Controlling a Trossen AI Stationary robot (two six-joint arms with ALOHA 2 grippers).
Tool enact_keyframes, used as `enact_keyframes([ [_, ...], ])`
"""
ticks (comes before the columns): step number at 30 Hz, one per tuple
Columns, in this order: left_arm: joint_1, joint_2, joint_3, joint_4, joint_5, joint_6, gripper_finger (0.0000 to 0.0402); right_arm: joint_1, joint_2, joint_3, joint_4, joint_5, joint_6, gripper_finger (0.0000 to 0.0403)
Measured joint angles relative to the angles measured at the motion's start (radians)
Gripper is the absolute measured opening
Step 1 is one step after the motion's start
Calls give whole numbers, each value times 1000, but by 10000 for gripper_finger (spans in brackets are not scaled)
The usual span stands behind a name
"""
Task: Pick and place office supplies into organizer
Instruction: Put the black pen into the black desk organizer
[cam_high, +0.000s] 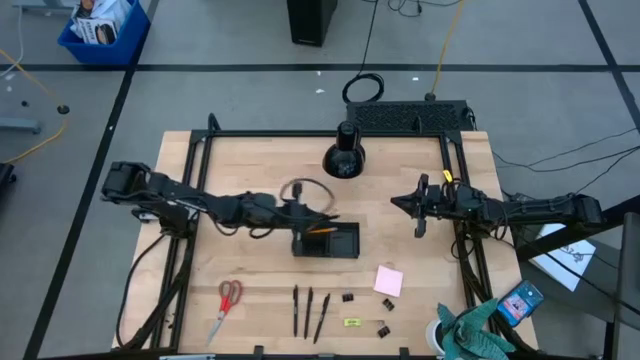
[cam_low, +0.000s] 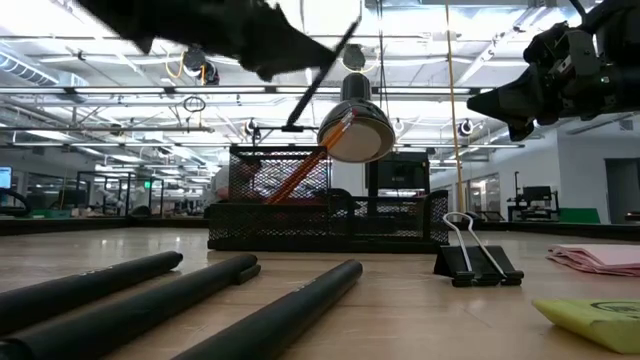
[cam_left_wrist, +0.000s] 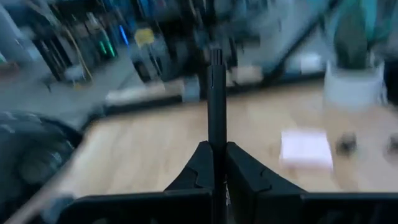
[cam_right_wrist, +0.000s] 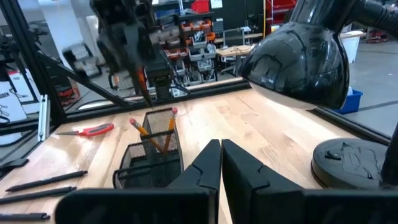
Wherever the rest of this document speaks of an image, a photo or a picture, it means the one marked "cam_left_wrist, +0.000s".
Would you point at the potted plant white pot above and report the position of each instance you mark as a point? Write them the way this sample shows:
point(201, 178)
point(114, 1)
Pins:
point(354, 87)

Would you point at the pink sticky note pad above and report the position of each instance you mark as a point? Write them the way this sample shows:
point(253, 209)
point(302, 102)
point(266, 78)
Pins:
point(306, 149)

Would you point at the black aluminium table frame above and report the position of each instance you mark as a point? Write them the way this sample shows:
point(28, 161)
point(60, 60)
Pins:
point(143, 105)

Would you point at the black pen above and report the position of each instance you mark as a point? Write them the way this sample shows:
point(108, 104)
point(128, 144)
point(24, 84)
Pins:
point(217, 109)

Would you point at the black binder clip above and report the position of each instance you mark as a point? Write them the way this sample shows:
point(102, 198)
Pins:
point(345, 144)

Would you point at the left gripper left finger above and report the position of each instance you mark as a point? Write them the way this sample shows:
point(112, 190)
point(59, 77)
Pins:
point(140, 208)

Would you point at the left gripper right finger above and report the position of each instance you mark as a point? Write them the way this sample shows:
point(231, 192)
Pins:
point(280, 208)

